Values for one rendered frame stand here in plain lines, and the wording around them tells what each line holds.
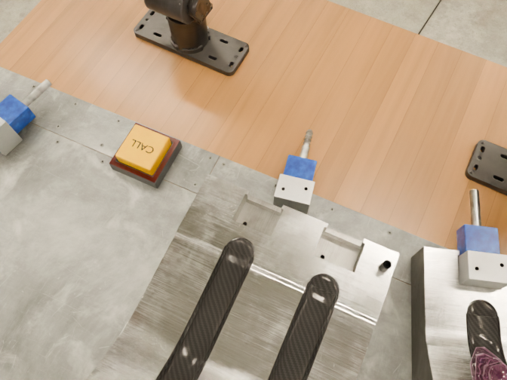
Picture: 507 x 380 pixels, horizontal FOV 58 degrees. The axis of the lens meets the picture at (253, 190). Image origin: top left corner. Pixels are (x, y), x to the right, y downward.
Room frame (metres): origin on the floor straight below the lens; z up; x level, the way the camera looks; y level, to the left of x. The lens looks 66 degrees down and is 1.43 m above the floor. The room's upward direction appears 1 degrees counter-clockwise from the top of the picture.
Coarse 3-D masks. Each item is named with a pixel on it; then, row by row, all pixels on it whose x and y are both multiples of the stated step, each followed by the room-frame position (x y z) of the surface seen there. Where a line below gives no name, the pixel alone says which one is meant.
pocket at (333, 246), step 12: (324, 228) 0.19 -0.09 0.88; (324, 240) 0.18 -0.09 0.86; (336, 240) 0.18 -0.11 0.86; (348, 240) 0.17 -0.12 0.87; (324, 252) 0.16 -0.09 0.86; (336, 252) 0.16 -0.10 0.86; (348, 252) 0.16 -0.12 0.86; (360, 252) 0.16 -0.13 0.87; (336, 264) 0.15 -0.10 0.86; (348, 264) 0.15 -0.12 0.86
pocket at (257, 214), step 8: (248, 192) 0.24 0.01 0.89; (248, 200) 0.23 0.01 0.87; (256, 200) 0.23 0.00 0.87; (240, 208) 0.22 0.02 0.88; (248, 208) 0.22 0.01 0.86; (256, 208) 0.22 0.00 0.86; (264, 208) 0.22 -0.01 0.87; (272, 208) 0.22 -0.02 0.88; (280, 208) 0.22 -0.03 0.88; (240, 216) 0.21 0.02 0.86; (248, 216) 0.21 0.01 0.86; (256, 216) 0.21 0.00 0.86; (264, 216) 0.21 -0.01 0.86; (272, 216) 0.21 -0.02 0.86; (248, 224) 0.20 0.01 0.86; (256, 224) 0.20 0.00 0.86; (264, 224) 0.20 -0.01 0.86; (272, 224) 0.20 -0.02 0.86; (264, 232) 0.19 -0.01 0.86; (272, 232) 0.19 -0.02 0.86
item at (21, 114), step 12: (48, 84) 0.46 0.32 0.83; (12, 96) 0.43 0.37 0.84; (36, 96) 0.44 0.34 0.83; (0, 108) 0.41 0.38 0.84; (12, 108) 0.41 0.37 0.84; (24, 108) 0.41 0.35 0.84; (0, 120) 0.38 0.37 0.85; (12, 120) 0.39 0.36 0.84; (24, 120) 0.39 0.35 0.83; (0, 132) 0.36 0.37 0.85; (12, 132) 0.37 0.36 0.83; (0, 144) 0.35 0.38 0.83; (12, 144) 0.36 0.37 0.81
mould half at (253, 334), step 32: (224, 192) 0.24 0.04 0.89; (192, 224) 0.19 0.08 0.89; (224, 224) 0.19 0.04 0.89; (288, 224) 0.19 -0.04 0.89; (320, 224) 0.19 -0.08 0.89; (192, 256) 0.15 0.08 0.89; (256, 256) 0.15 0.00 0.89; (288, 256) 0.15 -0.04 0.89; (384, 256) 0.15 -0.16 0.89; (160, 288) 0.12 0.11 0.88; (192, 288) 0.12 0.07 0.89; (256, 288) 0.11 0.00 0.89; (288, 288) 0.11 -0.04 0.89; (352, 288) 0.11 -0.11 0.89; (384, 288) 0.11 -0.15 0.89; (128, 320) 0.08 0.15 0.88; (160, 320) 0.08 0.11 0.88; (256, 320) 0.08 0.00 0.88; (288, 320) 0.08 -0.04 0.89; (352, 320) 0.07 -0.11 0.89; (128, 352) 0.04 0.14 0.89; (160, 352) 0.04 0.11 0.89; (224, 352) 0.04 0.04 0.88; (256, 352) 0.04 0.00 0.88; (320, 352) 0.04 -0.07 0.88; (352, 352) 0.04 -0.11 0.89
